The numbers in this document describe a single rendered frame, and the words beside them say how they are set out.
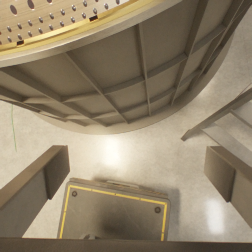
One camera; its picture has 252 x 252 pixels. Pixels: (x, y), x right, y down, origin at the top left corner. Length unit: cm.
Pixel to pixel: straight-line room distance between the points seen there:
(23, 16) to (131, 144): 122
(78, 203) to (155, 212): 50
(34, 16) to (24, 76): 26
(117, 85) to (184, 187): 103
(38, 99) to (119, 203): 78
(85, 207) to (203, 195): 88
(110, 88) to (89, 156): 92
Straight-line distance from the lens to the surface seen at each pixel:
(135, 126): 148
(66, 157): 16
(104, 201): 124
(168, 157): 148
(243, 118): 97
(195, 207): 156
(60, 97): 84
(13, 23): 47
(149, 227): 124
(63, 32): 43
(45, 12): 44
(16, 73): 64
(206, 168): 17
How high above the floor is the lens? 148
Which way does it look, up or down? 77 degrees down
